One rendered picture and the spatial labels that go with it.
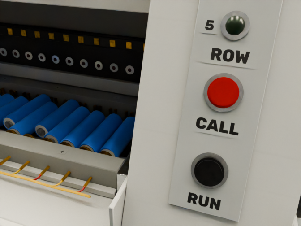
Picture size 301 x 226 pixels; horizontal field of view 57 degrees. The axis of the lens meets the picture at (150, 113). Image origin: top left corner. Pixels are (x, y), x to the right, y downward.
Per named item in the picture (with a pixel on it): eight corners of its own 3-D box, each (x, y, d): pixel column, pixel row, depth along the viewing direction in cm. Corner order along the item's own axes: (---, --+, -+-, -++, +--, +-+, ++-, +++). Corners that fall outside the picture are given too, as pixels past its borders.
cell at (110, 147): (139, 132, 31) (116, 167, 26) (124, 128, 32) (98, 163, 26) (140, 117, 30) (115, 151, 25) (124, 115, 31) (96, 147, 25)
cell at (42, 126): (80, 113, 34) (49, 141, 29) (67, 110, 35) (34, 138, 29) (79, 100, 34) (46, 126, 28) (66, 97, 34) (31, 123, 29)
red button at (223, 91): (236, 110, 14) (242, 79, 14) (204, 105, 15) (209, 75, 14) (235, 109, 15) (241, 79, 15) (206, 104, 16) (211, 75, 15)
